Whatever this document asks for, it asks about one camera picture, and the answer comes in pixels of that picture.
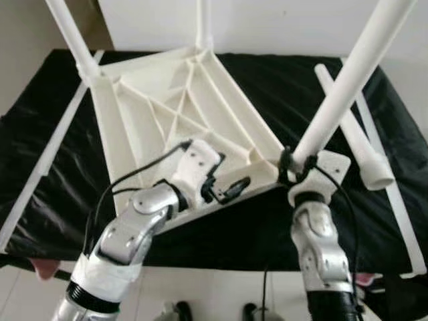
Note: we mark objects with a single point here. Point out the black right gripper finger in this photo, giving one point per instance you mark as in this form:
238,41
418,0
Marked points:
285,166

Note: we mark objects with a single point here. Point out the white tapered table leg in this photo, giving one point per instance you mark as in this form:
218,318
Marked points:
67,33
354,73
204,23
371,164

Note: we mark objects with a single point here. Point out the long white plastic strip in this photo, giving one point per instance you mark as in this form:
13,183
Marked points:
40,174
404,221

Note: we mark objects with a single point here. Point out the pink object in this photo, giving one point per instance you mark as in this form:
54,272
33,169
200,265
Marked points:
47,269
364,278

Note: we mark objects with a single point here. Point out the black table cloth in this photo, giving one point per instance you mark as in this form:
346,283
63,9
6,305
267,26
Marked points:
40,100

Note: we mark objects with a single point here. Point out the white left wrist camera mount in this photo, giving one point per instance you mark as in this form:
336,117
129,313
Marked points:
197,167

